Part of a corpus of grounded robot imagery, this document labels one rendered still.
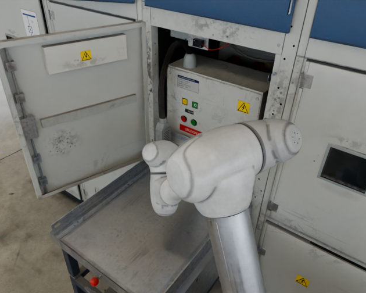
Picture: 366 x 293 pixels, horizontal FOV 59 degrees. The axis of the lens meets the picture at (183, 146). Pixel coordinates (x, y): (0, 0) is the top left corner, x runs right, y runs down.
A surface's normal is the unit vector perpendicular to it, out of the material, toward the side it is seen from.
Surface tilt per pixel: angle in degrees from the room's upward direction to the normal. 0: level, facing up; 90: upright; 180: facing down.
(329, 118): 90
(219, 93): 90
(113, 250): 0
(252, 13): 90
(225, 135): 5
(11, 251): 0
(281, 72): 90
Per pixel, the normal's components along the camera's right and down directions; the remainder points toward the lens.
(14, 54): 0.59, 0.47
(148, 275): 0.03, -0.82
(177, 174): -0.84, 0.18
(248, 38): -0.58, 0.44
